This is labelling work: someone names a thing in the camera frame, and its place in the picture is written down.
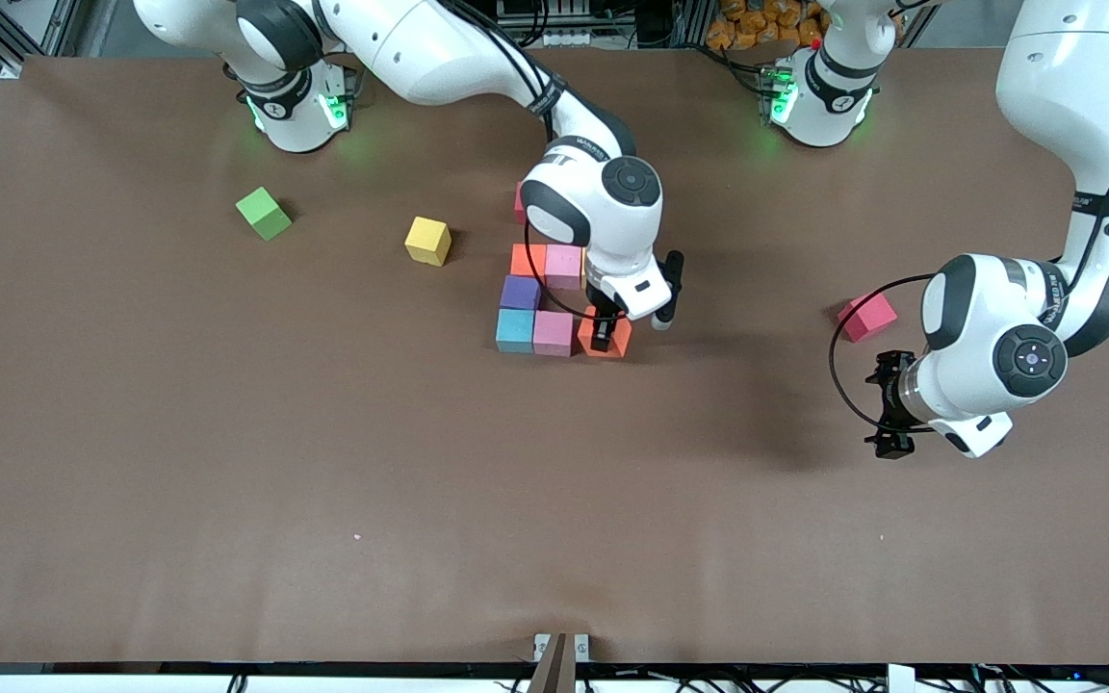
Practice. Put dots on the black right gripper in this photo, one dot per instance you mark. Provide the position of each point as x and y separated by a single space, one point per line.
603 332

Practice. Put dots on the purple foam cube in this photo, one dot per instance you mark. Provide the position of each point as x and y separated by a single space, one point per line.
520 292

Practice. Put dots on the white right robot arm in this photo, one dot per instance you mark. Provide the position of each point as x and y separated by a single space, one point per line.
420 48

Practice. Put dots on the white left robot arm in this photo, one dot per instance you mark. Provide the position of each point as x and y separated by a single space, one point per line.
1074 96

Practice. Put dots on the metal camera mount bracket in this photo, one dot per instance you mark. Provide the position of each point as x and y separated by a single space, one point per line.
561 650

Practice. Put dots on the yellow foam cube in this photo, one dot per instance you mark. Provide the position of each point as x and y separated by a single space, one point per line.
428 241

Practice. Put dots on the green foam cube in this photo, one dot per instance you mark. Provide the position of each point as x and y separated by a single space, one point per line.
264 214

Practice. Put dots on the grey electronics box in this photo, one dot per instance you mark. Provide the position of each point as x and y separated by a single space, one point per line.
554 29

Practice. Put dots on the red foam cube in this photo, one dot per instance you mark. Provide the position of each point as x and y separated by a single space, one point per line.
519 204
867 320

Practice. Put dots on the brown paper table cover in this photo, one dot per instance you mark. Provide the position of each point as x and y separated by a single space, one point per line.
554 529

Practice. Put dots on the orange mesh bag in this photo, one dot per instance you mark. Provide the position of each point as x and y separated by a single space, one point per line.
757 27

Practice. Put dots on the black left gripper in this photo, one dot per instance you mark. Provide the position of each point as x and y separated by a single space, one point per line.
890 397

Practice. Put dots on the orange foam cube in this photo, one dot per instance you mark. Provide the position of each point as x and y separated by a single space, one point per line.
540 258
620 339

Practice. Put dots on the blue foam cube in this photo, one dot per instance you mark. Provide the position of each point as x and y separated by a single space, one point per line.
515 330

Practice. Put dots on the pink foam cube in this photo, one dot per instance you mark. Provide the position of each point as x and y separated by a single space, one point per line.
566 265
553 333

